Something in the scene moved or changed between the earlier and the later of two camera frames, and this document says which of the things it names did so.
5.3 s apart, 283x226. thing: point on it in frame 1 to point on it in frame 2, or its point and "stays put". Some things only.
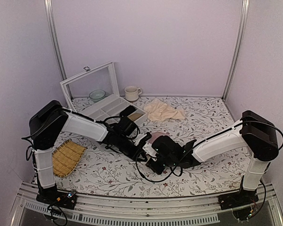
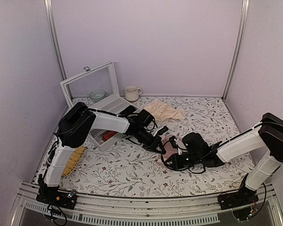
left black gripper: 136,155 to 154,145
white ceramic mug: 132,92 stays put
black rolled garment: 127,111 stays put
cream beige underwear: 158,110 stays put
